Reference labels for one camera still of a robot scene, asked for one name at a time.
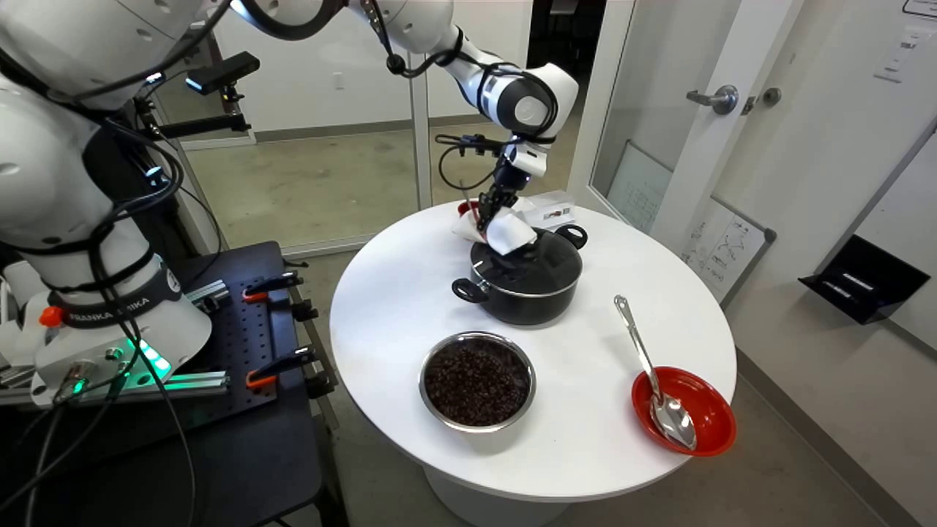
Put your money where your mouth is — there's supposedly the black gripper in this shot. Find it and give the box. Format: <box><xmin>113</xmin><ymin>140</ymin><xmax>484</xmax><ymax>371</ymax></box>
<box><xmin>474</xmin><ymin>140</ymin><xmax>552</xmax><ymax>237</ymax></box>

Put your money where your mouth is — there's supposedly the white towel with red stripes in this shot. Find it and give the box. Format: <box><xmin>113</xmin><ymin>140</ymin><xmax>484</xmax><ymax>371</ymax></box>
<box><xmin>449</xmin><ymin>196</ymin><xmax>543</xmax><ymax>257</ymax></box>

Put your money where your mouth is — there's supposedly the glass pot lid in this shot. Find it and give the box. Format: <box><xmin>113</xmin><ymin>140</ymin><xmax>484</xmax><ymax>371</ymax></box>
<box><xmin>470</xmin><ymin>228</ymin><xmax>585</xmax><ymax>301</ymax></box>

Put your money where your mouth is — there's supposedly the black cooking pot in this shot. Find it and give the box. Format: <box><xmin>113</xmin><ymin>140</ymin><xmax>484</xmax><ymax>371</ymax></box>
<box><xmin>449</xmin><ymin>219</ymin><xmax>593</xmax><ymax>329</ymax></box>

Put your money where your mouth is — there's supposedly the clear plastic container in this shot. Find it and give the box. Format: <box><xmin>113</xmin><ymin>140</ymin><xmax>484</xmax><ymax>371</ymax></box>
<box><xmin>518</xmin><ymin>196</ymin><xmax>581</xmax><ymax>235</ymax></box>

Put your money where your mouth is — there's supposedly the steel bowl of coffee beans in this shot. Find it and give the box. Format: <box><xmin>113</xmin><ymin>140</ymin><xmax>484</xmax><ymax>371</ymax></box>
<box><xmin>417</xmin><ymin>329</ymin><xmax>543</xmax><ymax>437</ymax></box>

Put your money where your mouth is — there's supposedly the metal spoon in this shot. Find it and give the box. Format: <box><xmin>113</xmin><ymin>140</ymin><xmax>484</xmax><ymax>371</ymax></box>
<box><xmin>610</xmin><ymin>292</ymin><xmax>704</xmax><ymax>453</ymax></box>

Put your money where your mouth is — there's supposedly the small whiteboard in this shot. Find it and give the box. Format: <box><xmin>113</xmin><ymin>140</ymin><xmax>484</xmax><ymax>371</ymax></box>
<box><xmin>679</xmin><ymin>196</ymin><xmax>780</xmax><ymax>304</ymax></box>

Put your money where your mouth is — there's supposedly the red bowl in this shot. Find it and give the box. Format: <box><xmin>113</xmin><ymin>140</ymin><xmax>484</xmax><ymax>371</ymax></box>
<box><xmin>629</xmin><ymin>364</ymin><xmax>741</xmax><ymax>459</ymax></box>

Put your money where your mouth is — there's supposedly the white door with glass panel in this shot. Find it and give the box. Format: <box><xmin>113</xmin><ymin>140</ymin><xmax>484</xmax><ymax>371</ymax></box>
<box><xmin>584</xmin><ymin>0</ymin><xmax>814</xmax><ymax>257</ymax></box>

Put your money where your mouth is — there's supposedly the black robot cart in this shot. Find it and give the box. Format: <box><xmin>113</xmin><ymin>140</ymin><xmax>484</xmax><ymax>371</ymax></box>
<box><xmin>0</xmin><ymin>239</ymin><xmax>345</xmax><ymax>527</ymax></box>

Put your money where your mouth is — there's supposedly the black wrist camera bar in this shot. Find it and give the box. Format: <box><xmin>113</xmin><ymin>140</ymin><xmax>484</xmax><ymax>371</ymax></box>
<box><xmin>445</xmin><ymin>131</ymin><xmax>509</xmax><ymax>157</ymax></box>

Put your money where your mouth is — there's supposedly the orange handled clamp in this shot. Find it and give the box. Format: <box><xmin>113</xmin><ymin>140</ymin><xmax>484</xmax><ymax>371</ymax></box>
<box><xmin>241</xmin><ymin>269</ymin><xmax>322</xmax><ymax>326</ymax></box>
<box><xmin>243</xmin><ymin>343</ymin><xmax>322</xmax><ymax>396</ymax></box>

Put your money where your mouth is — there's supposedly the black stereo camera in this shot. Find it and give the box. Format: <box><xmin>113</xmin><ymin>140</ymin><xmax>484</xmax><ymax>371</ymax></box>
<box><xmin>181</xmin><ymin>48</ymin><xmax>263</xmax><ymax>97</ymax></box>

